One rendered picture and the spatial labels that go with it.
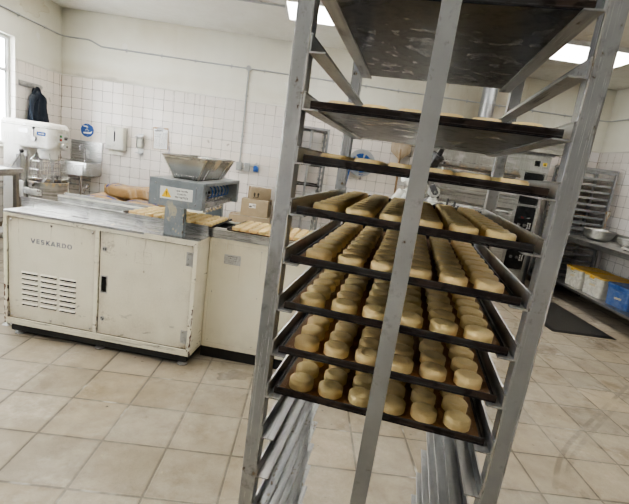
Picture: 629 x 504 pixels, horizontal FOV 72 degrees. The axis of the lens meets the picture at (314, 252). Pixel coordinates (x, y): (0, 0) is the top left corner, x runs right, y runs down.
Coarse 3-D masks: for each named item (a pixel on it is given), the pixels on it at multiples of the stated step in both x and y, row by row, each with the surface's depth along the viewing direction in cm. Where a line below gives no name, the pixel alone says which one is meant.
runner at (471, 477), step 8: (456, 440) 93; (464, 448) 91; (472, 448) 88; (464, 456) 88; (472, 456) 87; (464, 464) 86; (472, 464) 86; (464, 472) 83; (472, 472) 84; (480, 472) 80; (464, 480) 81; (472, 480) 82; (480, 480) 78; (464, 488) 79; (472, 488) 79; (480, 488) 77; (472, 496) 78
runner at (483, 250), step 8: (480, 248) 120; (488, 256) 107; (496, 264) 97; (496, 272) 96; (504, 272) 88; (504, 280) 87; (512, 280) 81; (512, 288) 80; (520, 288) 75; (520, 296) 74; (528, 296) 70; (520, 304) 72; (528, 304) 70
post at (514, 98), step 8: (520, 88) 118; (512, 96) 119; (520, 96) 119; (512, 104) 120; (512, 120) 120; (496, 160) 123; (504, 160) 123; (496, 168) 123; (504, 168) 123; (496, 176) 124; (488, 192) 125; (496, 192) 124; (488, 200) 125; (496, 200) 125; (488, 208) 126
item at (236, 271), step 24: (216, 240) 275; (216, 264) 278; (240, 264) 275; (264, 264) 274; (216, 288) 281; (240, 288) 279; (216, 312) 284; (240, 312) 282; (216, 336) 287; (240, 336) 285; (240, 360) 292
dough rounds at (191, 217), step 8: (144, 208) 295; (152, 208) 301; (160, 208) 303; (152, 216) 278; (160, 216) 276; (192, 216) 289; (200, 216) 294; (208, 216) 299; (216, 216) 303; (200, 224) 273; (208, 224) 272
